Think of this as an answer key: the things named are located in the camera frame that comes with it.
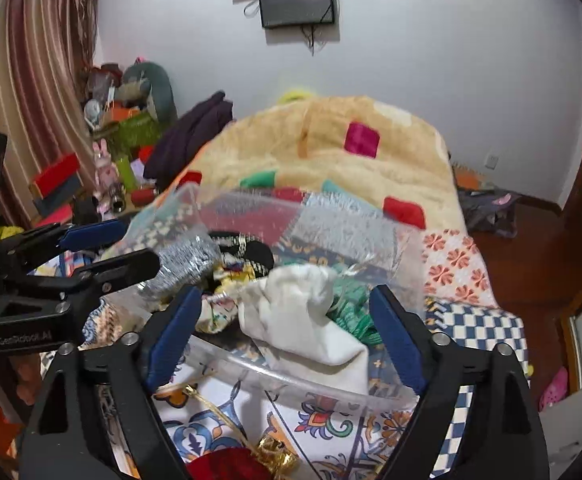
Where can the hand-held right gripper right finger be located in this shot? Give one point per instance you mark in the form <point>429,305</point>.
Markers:
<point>396,342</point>

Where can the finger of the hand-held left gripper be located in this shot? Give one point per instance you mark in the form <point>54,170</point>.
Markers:
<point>121,267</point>
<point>98,232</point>

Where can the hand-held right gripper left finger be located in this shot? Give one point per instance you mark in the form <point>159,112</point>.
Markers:
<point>173,337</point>

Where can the white cloth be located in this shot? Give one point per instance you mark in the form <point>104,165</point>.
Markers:
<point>301,320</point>

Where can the clear plastic storage bin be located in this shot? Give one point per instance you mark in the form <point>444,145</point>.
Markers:
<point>356,225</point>

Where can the green knitted cloth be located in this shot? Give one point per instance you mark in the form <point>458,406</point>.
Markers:
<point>353,310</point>

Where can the yellow patterned cloth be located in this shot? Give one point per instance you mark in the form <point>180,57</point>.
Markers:
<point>221,310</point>

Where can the red round container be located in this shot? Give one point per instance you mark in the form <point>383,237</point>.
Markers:
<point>144,196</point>

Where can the pink bunny toy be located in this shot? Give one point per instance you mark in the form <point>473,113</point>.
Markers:
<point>103,170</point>

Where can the silver grey glittery cloth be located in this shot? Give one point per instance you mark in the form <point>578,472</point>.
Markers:
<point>186,260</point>

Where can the green bottle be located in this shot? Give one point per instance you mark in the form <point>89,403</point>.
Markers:
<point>125,172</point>

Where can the red and grey box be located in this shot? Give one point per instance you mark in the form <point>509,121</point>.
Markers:
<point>56,175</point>

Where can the green plastic basket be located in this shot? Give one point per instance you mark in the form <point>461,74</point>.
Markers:
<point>136,130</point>

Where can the black yellow patterned sock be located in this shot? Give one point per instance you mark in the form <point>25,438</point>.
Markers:
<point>258,255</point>

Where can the dark purple garment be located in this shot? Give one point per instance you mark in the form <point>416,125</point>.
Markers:
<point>191,135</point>

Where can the striped pink curtain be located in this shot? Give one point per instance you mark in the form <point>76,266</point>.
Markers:
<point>36,60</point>

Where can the dark red cloth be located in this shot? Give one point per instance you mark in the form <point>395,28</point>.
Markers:
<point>226,467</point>

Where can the grey green dinosaur plush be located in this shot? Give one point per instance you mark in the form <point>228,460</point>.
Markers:
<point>158,90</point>

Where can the gold ribbon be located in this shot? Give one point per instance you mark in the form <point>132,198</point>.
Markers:
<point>276,456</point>

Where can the dark clothes pile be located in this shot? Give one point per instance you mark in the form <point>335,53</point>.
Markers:
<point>491,212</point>

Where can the pink slipper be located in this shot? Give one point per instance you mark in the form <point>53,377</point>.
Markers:
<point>553,390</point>

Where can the orange floor mat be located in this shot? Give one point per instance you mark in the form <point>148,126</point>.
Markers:
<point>468,177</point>

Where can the yellow fleece blanket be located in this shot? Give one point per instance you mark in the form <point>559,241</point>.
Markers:
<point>291,145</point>

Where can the neon yellow fluffy item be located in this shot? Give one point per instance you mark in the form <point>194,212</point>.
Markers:
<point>296,96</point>

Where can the white wall socket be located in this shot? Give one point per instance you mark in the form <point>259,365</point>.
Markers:
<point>493,160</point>

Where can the small wall monitor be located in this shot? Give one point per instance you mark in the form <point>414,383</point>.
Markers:
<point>298,2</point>

